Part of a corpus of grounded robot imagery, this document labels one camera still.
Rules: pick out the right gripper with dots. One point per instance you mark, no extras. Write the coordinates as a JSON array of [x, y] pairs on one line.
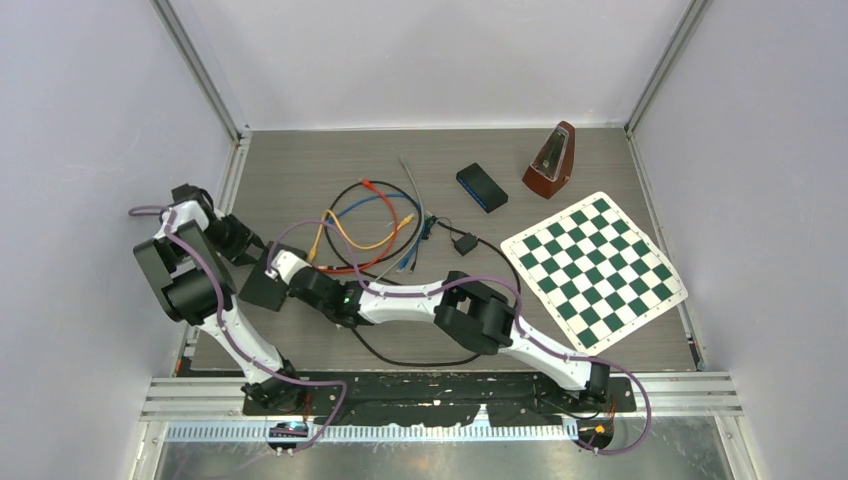
[[327, 275]]

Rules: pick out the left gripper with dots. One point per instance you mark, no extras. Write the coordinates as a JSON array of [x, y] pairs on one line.
[[239, 253]]

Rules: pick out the dark grey network switch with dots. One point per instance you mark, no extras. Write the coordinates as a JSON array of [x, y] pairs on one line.
[[261, 290]]

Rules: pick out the black power adapter with cord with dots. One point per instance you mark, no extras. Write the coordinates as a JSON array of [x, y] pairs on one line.
[[463, 242]]

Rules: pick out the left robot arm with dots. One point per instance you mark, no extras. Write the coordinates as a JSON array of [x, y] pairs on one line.
[[185, 264]]

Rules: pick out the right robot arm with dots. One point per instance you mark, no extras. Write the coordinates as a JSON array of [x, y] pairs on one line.
[[474, 315]]

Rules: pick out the brown metronome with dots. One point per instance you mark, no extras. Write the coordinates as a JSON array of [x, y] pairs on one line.
[[552, 167]]

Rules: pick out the green white chessboard mat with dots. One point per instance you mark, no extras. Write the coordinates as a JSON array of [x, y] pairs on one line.
[[599, 276]]

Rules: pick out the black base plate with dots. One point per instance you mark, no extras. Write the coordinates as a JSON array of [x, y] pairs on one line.
[[435, 399]]

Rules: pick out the small black blue switch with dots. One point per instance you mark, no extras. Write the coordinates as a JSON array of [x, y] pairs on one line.
[[482, 187]]

